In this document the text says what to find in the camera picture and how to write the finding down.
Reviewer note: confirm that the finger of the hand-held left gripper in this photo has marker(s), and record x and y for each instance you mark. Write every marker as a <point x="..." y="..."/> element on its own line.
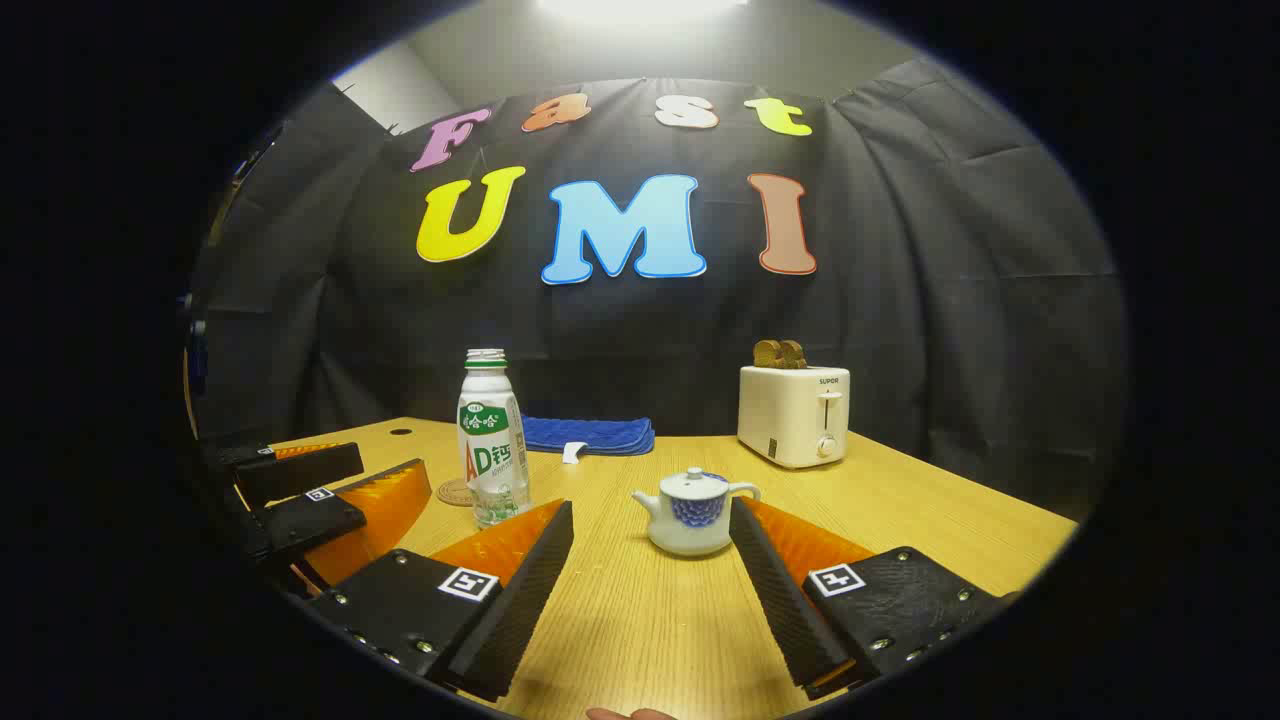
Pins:
<point x="310" y="520"/>
<point x="300" y="475"/>

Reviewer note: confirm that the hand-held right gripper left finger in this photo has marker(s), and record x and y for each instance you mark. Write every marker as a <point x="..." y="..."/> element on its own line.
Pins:
<point x="520" y="600"/>

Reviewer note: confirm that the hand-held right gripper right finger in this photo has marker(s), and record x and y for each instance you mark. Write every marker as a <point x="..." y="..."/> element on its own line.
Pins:
<point x="785" y="600"/>

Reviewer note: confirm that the white blue-patterned teacup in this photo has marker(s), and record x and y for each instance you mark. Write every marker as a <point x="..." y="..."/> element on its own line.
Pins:
<point x="690" y="528"/>

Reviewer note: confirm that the round cork coaster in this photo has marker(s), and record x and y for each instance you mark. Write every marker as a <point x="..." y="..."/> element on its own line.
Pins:
<point x="452" y="493"/>

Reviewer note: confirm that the white plastic water bottle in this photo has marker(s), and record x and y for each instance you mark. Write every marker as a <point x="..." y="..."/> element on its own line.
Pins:
<point x="492" y="440"/>

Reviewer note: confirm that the blue folded cloth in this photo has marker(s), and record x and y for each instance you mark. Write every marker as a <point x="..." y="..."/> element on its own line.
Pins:
<point x="590" y="435"/>

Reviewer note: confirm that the white toaster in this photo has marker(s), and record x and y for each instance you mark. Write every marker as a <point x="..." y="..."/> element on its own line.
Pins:
<point x="790" y="415"/>

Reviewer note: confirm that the black backdrop cloth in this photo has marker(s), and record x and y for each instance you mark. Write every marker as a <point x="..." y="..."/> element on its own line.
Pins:
<point x="900" y="300"/>

